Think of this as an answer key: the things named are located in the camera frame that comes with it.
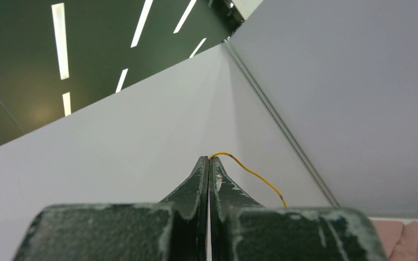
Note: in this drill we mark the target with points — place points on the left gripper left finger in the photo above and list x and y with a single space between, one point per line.
171 229

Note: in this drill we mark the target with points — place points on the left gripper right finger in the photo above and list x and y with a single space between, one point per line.
243 229

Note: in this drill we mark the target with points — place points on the pink cloth shorts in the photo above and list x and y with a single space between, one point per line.
399 239

